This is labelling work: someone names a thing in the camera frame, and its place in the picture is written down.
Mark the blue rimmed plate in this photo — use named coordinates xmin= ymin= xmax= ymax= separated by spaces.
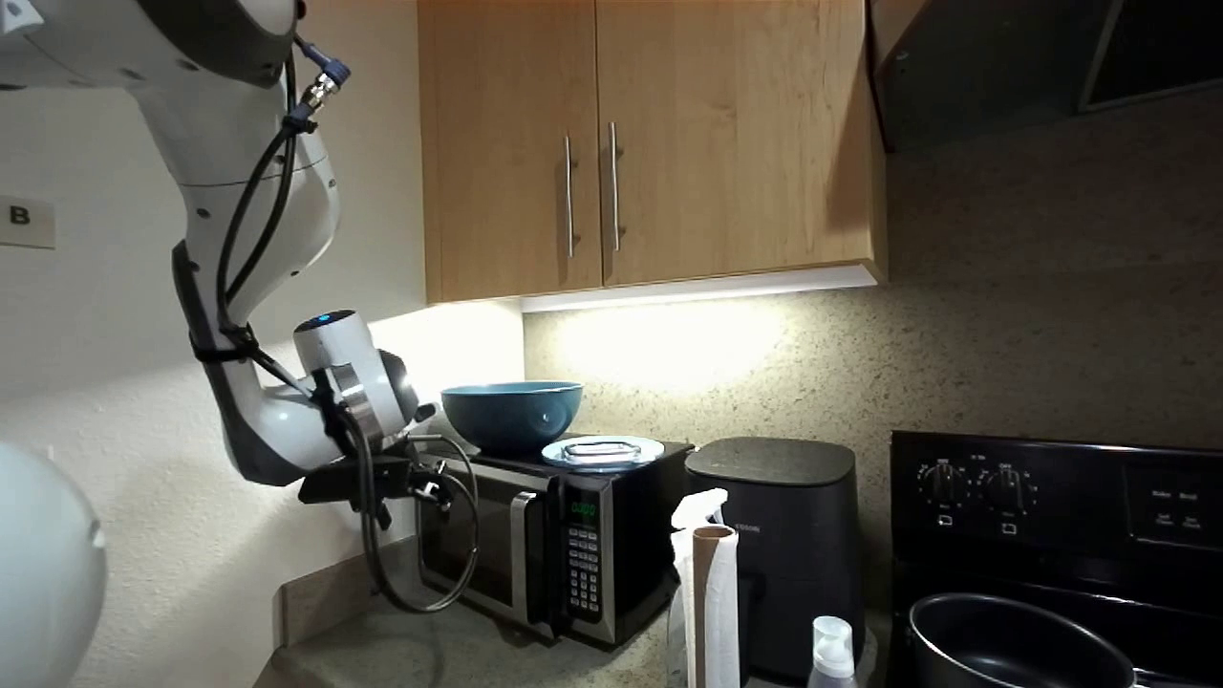
xmin=545 ymin=435 xmax=666 ymax=469

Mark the right cabinet handle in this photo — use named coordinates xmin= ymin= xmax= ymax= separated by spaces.
xmin=606 ymin=123 xmax=625 ymax=262

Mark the range hood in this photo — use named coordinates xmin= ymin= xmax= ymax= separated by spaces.
xmin=871 ymin=0 xmax=1223 ymax=153

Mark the left cabinet handle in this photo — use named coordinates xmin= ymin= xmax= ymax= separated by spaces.
xmin=561 ymin=136 xmax=582 ymax=261

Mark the wooden upper cabinet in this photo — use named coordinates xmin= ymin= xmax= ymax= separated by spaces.
xmin=418 ymin=0 xmax=886 ymax=300

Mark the silver microwave oven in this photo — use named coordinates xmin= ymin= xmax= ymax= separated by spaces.
xmin=458 ymin=442 xmax=687 ymax=647

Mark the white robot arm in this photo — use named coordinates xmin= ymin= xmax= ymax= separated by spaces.
xmin=3 ymin=0 xmax=418 ymax=513

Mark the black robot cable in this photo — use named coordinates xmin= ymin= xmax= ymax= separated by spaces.
xmin=189 ymin=23 xmax=485 ymax=620

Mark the paper towel roll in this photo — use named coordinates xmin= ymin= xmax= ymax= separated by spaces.
xmin=675 ymin=488 xmax=741 ymax=688

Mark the black frying pan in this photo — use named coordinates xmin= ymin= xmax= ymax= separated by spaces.
xmin=905 ymin=592 xmax=1134 ymax=688

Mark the cabinet handle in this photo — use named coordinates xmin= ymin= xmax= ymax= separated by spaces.
xmin=561 ymin=136 xmax=582 ymax=261
xmin=606 ymin=123 xmax=625 ymax=262

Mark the black air fryer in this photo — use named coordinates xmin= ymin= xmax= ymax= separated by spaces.
xmin=685 ymin=435 xmax=861 ymax=680

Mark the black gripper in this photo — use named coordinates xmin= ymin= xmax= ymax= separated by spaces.
xmin=300 ymin=442 xmax=455 ymax=508

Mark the blue mixing bowl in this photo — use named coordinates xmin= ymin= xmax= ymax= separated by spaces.
xmin=445 ymin=381 xmax=582 ymax=458

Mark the black electric stove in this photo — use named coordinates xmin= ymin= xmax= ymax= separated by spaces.
xmin=886 ymin=430 xmax=1223 ymax=688

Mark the wall light switch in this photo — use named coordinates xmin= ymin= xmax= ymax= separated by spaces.
xmin=0 ymin=196 xmax=57 ymax=249

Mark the clear spray bottle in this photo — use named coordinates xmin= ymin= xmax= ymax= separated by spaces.
xmin=806 ymin=616 xmax=858 ymax=688

